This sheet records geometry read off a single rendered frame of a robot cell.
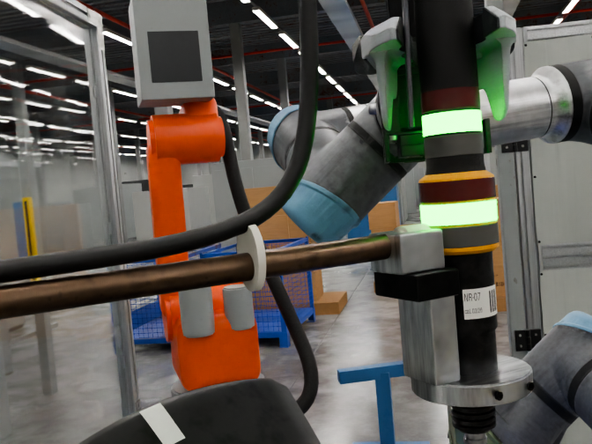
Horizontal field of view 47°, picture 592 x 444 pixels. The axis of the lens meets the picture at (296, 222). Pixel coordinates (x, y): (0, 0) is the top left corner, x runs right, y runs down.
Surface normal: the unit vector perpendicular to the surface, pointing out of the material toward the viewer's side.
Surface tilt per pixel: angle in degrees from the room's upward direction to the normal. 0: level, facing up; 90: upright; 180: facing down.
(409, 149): 90
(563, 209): 90
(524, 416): 64
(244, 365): 90
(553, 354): 56
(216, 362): 90
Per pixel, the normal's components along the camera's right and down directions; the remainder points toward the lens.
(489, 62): -0.99, 0.16
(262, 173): -0.19, 0.07
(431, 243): 0.47, 0.00
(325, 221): 0.13, 0.34
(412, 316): -0.87, 0.10
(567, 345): -0.64, -0.57
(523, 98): 0.15, -0.25
